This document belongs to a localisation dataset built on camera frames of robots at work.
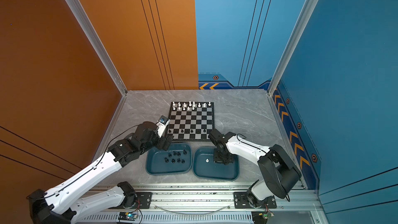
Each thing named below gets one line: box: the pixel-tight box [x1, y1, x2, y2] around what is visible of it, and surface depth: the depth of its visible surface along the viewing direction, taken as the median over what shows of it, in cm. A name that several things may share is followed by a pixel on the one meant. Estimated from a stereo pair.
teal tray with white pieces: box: [192, 146, 240, 181], surface depth 86 cm
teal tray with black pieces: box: [145, 142, 193, 176], surface depth 87 cm
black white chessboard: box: [166, 101, 215, 142], surface depth 104 cm
